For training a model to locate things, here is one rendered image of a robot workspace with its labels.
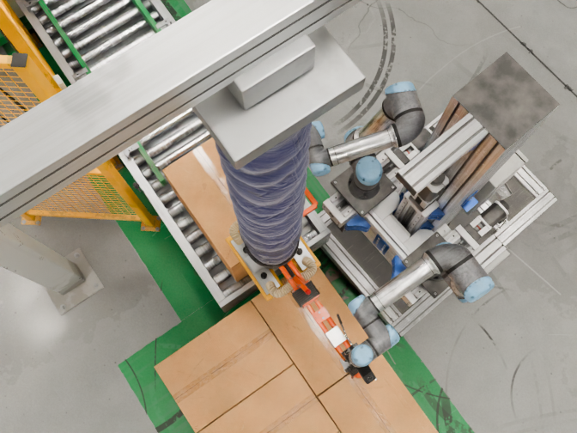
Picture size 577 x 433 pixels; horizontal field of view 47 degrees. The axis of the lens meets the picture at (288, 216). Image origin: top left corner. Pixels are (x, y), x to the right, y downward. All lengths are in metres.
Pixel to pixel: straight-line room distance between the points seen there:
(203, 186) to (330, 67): 2.02
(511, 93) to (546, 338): 2.27
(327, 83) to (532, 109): 1.16
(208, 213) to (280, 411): 1.06
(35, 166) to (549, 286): 3.65
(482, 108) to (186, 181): 1.56
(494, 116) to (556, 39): 2.74
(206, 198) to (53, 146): 2.17
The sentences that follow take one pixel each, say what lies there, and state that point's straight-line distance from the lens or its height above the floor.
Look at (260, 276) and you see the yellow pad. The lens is 2.93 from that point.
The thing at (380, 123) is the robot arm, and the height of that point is 1.47.
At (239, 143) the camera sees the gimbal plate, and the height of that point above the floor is 2.88.
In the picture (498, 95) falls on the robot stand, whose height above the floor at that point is 2.03.
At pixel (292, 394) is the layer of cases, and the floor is 0.54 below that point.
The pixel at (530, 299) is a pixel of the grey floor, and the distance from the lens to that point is 4.31.
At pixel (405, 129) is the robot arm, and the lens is 2.60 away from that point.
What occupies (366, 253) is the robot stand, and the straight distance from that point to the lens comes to 3.91.
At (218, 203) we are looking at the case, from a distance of 3.21.
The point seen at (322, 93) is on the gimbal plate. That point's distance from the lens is 1.26.
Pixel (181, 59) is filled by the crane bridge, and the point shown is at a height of 3.05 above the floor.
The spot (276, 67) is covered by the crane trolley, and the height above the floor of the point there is 2.96.
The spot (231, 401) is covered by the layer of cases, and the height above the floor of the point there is 0.54.
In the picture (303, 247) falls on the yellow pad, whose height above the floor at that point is 1.13.
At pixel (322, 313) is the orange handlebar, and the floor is 1.25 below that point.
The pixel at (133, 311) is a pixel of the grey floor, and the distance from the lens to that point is 4.15.
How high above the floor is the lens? 4.01
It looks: 75 degrees down
